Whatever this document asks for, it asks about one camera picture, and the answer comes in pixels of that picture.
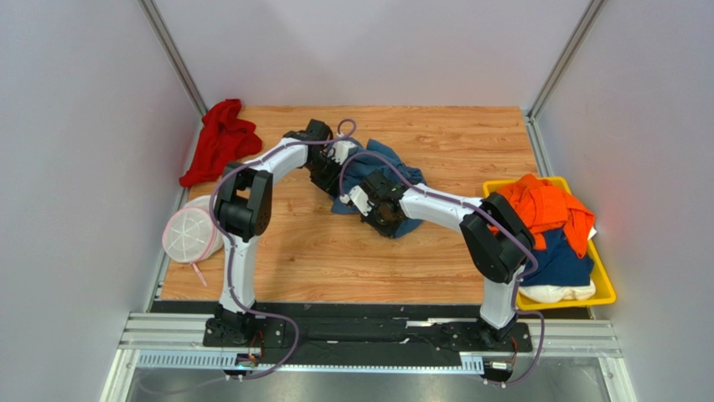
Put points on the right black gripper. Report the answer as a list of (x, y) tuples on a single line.
[(382, 216)]

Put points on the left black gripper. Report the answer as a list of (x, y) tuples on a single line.
[(333, 183)]

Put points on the teal blue t shirt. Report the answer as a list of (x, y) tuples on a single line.
[(362, 167)]

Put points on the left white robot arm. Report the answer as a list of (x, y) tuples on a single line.
[(242, 211)]

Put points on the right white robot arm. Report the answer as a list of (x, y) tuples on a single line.
[(498, 242)]

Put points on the red t shirt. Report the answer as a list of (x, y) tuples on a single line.
[(224, 138)]

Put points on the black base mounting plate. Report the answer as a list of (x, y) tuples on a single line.
[(348, 334)]

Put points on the white mesh laundry bag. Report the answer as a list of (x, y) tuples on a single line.
[(190, 235)]

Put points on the orange t shirt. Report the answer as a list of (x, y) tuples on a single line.
[(543, 205)]

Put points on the white t shirt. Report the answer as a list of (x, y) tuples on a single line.
[(549, 294)]

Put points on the navy blue t shirt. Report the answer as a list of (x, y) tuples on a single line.
[(559, 264)]

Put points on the yellow plastic bin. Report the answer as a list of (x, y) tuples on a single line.
[(605, 293)]

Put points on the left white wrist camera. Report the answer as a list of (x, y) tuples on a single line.
[(340, 151)]

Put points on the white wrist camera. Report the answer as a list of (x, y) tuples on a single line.
[(340, 151), (356, 200)]

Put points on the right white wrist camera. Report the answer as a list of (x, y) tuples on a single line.
[(356, 200)]

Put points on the aluminium frame rail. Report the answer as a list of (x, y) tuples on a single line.
[(162, 357)]

